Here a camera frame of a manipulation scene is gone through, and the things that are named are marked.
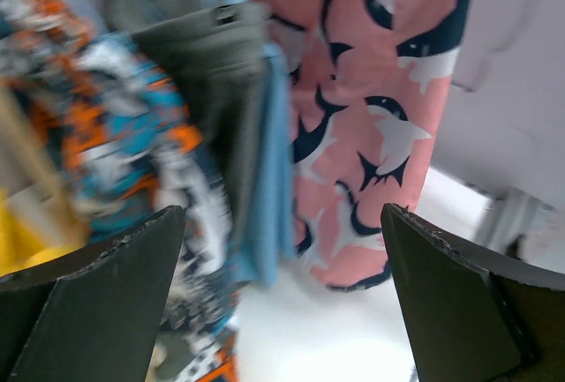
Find yellow plastic tray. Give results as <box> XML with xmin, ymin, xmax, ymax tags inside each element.
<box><xmin>1</xmin><ymin>188</ymin><xmax>85</xmax><ymax>276</ymax></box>

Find multicolour patterned shorts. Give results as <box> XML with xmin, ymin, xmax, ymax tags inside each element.
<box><xmin>1</xmin><ymin>0</ymin><xmax>237</xmax><ymax>381</ymax></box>

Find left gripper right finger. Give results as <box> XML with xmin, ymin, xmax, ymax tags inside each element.
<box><xmin>380</xmin><ymin>204</ymin><xmax>564</xmax><ymax>382</ymax></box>

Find grey shorts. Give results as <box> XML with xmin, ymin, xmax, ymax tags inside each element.
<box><xmin>104</xmin><ymin>0</ymin><xmax>266</xmax><ymax>238</ymax></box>

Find pink shark print shorts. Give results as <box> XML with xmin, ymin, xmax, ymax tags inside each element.
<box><xmin>260</xmin><ymin>0</ymin><xmax>471</xmax><ymax>292</ymax></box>

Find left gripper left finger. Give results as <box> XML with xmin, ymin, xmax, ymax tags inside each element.
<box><xmin>1</xmin><ymin>206</ymin><xmax>185</xmax><ymax>382</ymax></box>

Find light blue shorts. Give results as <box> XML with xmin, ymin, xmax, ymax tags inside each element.
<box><xmin>203</xmin><ymin>0</ymin><xmax>294</xmax><ymax>287</ymax></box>

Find wooden clothes rack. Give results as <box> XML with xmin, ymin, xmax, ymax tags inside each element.
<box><xmin>1</xmin><ymin>85</ymin><xmax>86</xmax><ymax>247</ymax></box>

